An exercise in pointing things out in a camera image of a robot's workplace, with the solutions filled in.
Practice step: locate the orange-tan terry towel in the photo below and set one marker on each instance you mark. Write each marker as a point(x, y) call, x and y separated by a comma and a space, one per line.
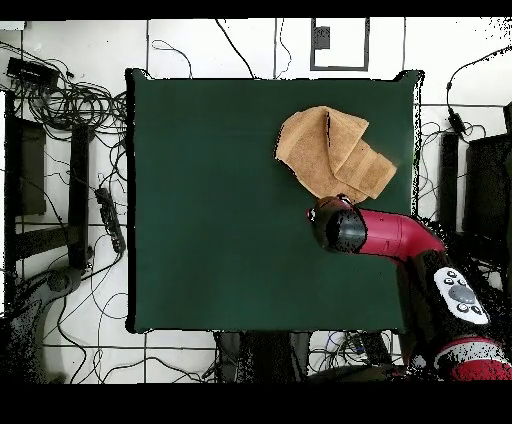
point(312, 160)

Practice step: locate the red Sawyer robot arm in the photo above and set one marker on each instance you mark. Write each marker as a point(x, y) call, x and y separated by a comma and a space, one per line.
point(392, 236)

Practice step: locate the dark green table cloth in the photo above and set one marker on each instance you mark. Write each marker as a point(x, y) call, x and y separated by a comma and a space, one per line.
point(192, 180)

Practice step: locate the black power strip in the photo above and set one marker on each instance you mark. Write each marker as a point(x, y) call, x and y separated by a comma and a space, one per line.
point(374, 348)
point(110, 218)

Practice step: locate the grey floor outlet box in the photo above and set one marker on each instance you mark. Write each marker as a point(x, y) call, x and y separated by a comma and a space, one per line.
point(321, 38)

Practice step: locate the grey wheeled base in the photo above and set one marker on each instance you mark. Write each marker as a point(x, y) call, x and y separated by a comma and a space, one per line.
point(60, 282)

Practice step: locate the black electronics box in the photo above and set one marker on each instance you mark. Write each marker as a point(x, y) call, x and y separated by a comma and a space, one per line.
point(30, 72)

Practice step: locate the grey floor hatch frame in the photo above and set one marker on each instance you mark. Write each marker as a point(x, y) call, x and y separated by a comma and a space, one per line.
point(339, 68)

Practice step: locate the black metal stand frame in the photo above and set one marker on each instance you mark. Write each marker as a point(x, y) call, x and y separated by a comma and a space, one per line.
point(488, 180)
point(78, 192)

